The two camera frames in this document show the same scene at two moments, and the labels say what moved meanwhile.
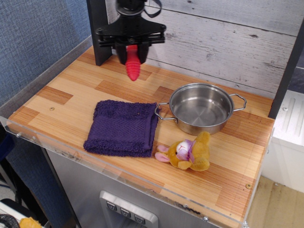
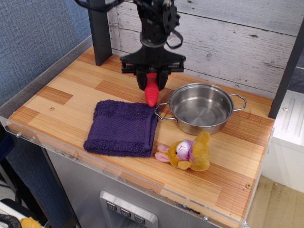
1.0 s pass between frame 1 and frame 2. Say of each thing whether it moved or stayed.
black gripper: moved
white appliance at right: stayed
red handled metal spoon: moved
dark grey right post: stayed
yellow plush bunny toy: stayed
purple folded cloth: stayed
